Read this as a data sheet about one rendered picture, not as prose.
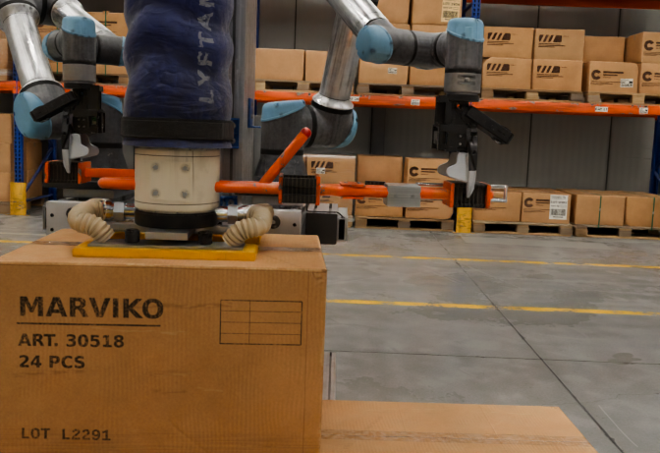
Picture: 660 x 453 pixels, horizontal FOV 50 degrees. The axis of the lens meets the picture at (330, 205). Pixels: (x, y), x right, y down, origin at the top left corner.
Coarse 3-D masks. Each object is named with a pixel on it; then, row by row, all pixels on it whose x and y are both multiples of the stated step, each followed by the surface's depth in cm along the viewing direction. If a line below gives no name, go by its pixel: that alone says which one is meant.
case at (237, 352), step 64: (0, 256) 128; (64, 256) 130; (256, 256) 137; (320, 256) 139; (0, 320) 125; (64, 320) 126; (128, 320) 127; (192, 320) 127; (256, 320) 128; (320, 320) 129; (0, 384) 127; (64, 384) 127; (128, 384) 128; (192, 384) 129; (256, 384) 129; (320, 384) 130; (0, 448) 128; (64, 448) 129; (128, 448) 129; (192, 448) 130; (256, 448) 131; (320, 448) 132
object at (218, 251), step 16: (112, 240) 137; (128, 240) 134; (144, 240) 138; (160, 240) 139; (208, 240) 135; (96, 256) 131; (112, 256) 131; (128, 256) 131; (144, 256) 131; (160, 256) 131; (176, 256) 131; (192, 256) 132; (208, 256) 132; (224, 256) 132; (240, 256) 132
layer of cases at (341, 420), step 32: (352, 416) 161; (384, 416) 162; (416, 416) 163; (448, 416) 163; (480, 416) 164; (512, 416) 165; (544, 416) 166; (352, 448) 145; (384, 448) 146; (416, 448) 146; (448, 448) 147; (480, 448) 147; (512, 448) 148; (544, 448) 148; (576, 448) 149
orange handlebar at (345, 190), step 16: (96, 176) 168; (112, 176) 168; (128, 176) 168; (224, 192) 142; (240, 192) 142; (256, 192) 142; (272, 192) 143; (320, 192) 143; (336, 192) 143; (352, 192) 143; (368, 192) 143; (384, 192) 144; (432, 192) 144; (448, 192) 144
